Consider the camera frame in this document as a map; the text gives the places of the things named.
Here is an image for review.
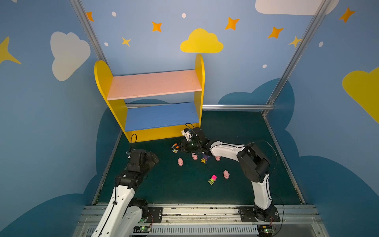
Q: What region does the purple yellow star toy figure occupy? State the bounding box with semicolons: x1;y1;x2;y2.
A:
200;154;210;165

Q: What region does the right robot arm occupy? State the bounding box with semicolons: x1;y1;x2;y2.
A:
172;127;276;222

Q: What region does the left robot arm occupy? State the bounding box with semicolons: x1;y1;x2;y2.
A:
92;150;159;237

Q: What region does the pink toy pig centre left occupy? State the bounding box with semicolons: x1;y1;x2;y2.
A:
191;153;198;161

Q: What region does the pink toy pig far left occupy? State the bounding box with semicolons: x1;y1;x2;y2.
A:
178;158;184;166

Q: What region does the yellow toy shelf unit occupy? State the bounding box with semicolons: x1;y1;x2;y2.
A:
94;54;205;142

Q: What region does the pink toy pig front right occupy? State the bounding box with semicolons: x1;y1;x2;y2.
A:
223;170;230;179

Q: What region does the left circuit board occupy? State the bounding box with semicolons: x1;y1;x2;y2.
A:
133;226;152;235

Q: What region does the circuit board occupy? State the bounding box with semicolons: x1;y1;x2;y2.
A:
257;225;275;237
133;226;152;235

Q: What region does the right circuit board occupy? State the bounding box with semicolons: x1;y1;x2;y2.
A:
257;225;275;237

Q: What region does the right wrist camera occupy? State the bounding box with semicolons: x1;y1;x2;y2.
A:
181;128;193;141

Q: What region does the rear aluminium frame bar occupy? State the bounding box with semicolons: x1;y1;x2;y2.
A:
126;103;274;111

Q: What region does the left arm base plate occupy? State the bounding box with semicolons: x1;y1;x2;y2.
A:
141;206;163;224

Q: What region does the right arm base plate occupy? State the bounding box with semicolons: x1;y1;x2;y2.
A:
237;206;281;223

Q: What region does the aluminium front rail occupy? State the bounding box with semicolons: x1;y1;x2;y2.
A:
73;204;329;237

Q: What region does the left aluminium frame post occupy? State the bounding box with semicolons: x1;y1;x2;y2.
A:
70;0;107;63

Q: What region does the aluminium frame post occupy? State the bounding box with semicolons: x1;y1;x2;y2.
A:
70;0;107;63
262;0;332;117

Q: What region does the right aluminium frame post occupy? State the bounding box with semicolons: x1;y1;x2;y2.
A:
262;0;332;117

